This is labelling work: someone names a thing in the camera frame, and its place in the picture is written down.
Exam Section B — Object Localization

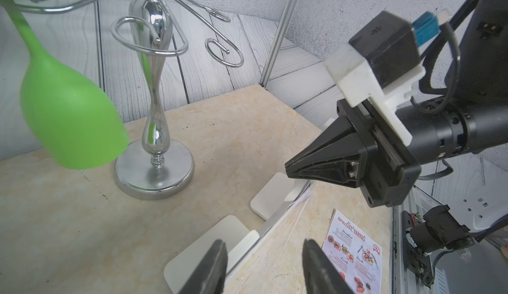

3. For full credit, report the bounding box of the dim sum inn menu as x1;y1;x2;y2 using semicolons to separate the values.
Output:
226;180;313;278

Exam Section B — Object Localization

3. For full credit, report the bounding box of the green plastic wine glass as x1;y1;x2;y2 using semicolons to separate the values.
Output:
1;0;129;170

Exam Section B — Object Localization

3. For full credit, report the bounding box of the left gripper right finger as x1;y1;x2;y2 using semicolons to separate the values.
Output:
302;239;353;294

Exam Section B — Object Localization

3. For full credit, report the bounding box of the white menu rack left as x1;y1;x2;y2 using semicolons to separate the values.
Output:
164;215;260;293

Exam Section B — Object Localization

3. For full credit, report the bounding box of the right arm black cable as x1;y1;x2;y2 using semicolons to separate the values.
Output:
410;0;495;182

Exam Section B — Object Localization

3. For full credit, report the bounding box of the right metal frame post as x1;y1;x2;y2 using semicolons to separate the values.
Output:
259;0;298;89

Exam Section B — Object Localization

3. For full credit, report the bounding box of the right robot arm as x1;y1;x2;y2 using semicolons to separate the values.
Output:
285;0;507;207

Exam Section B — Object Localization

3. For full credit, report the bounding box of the pink special menu sheet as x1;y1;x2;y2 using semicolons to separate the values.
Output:
321;209;382;293

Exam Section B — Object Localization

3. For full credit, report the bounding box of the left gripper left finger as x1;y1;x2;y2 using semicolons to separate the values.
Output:
179;239;228;294

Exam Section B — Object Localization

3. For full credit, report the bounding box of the white menu rack right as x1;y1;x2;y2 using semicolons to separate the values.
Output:
250;172;296;222

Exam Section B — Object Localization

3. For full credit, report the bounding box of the white menu rack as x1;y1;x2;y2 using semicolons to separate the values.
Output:
250;172;296;222
164;215;260;293

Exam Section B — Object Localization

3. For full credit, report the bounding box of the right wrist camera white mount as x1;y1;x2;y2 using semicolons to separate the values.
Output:
323;10;441;146

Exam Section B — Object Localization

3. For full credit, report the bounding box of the chrome glass holder stand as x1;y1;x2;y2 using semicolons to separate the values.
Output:
1;0;244;200

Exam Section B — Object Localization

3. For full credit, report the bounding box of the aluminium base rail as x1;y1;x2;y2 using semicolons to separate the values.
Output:
390;187;450;293

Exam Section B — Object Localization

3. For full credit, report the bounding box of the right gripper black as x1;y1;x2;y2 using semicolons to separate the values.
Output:
284;99;421;207

